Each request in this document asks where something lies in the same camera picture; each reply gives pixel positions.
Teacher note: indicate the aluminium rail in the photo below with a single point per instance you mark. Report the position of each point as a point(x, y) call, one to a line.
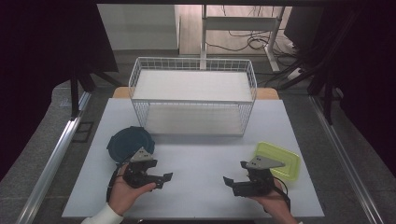
point(345, 158)
point(53, 158)

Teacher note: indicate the green rectangular container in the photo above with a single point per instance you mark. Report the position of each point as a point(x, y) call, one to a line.
point(288, 161)

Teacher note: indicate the white cabinet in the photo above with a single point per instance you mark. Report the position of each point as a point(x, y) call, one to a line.
point(138, 26)

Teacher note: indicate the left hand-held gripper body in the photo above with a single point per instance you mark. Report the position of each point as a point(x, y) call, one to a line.
point(137, 175)

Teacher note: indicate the round dark blue container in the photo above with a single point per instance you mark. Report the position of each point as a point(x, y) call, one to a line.
point(124, 141)

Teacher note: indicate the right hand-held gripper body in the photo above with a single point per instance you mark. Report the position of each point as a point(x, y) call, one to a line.
point(257, 186)

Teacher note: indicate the person's right hand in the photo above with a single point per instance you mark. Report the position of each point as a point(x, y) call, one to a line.
point(278, 202)

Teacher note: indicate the black tripod stand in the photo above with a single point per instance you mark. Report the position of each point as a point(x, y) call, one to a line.
point(327, 93)
point(74, 93)

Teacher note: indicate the person's left hand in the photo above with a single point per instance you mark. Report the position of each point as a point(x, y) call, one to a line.
point(123, 194)

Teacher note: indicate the black square floor bracket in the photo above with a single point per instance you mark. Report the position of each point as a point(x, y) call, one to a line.
point(83, 132)

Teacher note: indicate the white power strip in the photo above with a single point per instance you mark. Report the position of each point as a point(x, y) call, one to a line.
point(294, 74)

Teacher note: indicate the white metal desk frame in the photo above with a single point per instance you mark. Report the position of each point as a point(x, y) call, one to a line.
point(239, 23)

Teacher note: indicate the wooden table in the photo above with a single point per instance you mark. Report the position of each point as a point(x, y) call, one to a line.
point(120, 92)

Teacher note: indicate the dark curtain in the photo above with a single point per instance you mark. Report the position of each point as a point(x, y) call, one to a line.
point(40, 62)
point(367, 77)

